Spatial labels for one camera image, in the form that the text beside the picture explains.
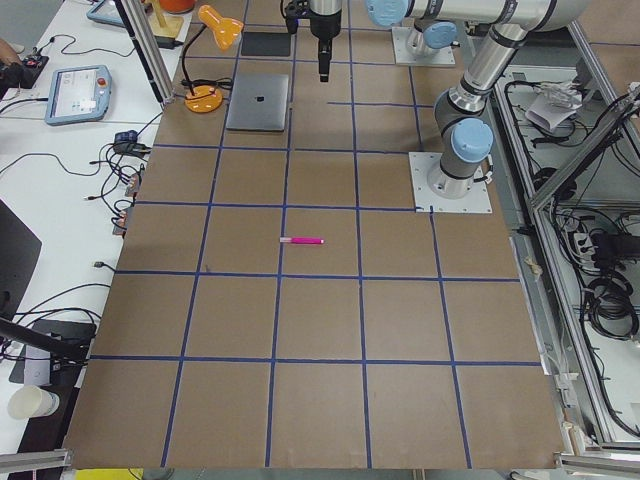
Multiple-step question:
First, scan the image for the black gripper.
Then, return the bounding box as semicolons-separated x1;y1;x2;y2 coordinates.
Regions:
309;7;342;82

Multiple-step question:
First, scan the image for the pink highlighter pen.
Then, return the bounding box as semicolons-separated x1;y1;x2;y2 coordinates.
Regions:
279;237;325;245

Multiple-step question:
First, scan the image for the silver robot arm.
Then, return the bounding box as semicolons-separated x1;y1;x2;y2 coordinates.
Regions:
365;0;589;199
280;0;342;83

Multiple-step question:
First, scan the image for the black mousepad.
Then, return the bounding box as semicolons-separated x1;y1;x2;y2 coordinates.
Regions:
241;32;291;57

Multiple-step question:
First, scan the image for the grey closed laptop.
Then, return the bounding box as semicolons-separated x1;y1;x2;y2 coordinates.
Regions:
226;73;289;132

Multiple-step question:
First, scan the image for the orange desk lamp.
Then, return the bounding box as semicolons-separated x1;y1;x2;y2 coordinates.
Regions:
180;4;244;114

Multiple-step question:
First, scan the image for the wooden stand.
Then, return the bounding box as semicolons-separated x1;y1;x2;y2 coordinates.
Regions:
148;0;184;39

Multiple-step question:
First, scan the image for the black power adapter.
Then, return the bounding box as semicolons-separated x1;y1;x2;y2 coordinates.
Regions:
113;130;151;156

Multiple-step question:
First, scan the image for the blue teach pendant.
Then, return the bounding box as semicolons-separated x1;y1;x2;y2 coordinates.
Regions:
86;0;125;28
44;65;112;126

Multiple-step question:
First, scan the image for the black monitor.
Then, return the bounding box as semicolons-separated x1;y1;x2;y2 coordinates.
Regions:
0;202;42;320

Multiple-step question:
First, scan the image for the black monitor stand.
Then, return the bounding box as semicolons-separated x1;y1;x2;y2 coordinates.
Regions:
1;319;97;386

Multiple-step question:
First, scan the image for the white paper cup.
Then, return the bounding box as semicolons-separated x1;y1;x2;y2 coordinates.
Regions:
7;385;60;420

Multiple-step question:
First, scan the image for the white rear base plate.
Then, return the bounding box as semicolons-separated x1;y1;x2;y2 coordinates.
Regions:
391;27;455;68

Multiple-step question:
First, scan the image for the aluminium frame post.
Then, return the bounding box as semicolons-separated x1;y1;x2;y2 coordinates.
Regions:
115;0;174;105

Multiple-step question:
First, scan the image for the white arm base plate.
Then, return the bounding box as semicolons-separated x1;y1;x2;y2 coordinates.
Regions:
409;152;492;214

